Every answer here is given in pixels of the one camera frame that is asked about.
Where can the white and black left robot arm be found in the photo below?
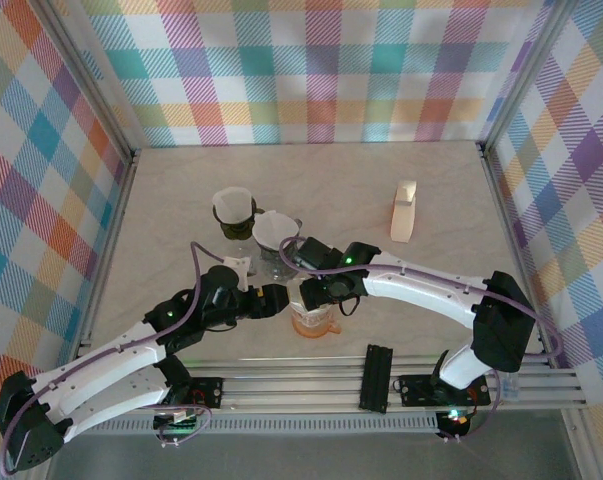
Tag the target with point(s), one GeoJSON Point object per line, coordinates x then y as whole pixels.
{"type": "Point", "coordinates": [106, 355]}

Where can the olive green coffee dripper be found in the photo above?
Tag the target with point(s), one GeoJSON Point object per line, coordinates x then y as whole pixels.
{"type": "Point", "coordinates": [237, 231]}

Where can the black rail bracket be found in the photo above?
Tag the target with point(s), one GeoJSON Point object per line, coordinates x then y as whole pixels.
{"type": "Point", "coordinates": [376, 375]}

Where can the smoke grey coffee dripper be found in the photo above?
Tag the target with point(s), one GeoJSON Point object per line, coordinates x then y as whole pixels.
{"type": "Point", "coordinates": [271, 255]}

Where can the aluminium frame leg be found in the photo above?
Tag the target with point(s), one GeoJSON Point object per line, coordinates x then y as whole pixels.
{"type": "Point", "coordinates": [578, 450]}

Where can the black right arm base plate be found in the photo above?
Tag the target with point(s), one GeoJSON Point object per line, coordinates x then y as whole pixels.
{"type": "Point", "coordinates": [413, 390]}

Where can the aluminium front rail beam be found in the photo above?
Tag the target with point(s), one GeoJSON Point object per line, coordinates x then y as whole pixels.
{"type": "Point", "coordinates": [291, 385]}

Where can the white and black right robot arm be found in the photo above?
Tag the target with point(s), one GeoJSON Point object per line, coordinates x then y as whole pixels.
{"type": "Point", "coordinates": [421, 290]}

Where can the aluminium frame post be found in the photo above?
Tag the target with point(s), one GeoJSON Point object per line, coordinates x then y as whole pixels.
{"type": "Point", "coordinates": [86, 75]}
{"type": "Point", "coordinates": [526, 75]}

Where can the aluminium table side rail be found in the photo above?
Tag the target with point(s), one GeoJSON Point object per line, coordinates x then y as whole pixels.
{"type": "Point", "coordinates": [118, 210]}
{"type": "Point", "coordinates": [501, 200]}

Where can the stack of paper coffee filters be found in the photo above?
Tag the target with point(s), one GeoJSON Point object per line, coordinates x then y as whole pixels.
{"type": "Point", "coordinates": [403, 220]}

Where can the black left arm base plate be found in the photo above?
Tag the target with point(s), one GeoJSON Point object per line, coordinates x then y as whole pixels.
{"type": "Point", "coordinates": [208, 387]}

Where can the small clear plastic piece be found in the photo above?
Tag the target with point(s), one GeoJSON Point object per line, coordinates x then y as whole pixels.
{"type": "Point", "coordinates": [511, 387]}

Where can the white paper coffee filter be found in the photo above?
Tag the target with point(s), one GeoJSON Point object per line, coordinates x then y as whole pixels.
{"type": "Point", "coordinates": [297, 297]}
{"type": "Point", "coordinates": [231, 205]}
{"type": "Point", "coordinates": [273, 232]}

